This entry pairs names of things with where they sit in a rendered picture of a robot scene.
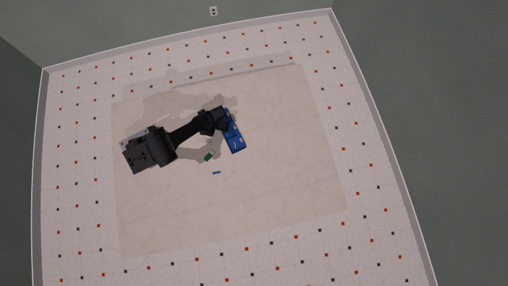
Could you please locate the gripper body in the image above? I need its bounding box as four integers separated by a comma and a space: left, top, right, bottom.
200, 130, 214, 137

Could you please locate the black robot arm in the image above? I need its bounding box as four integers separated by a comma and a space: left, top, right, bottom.
122, 105, 229, 174

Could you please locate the dark blue rack of bins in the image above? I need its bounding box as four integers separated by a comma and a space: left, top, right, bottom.
219, 107, 246, 154

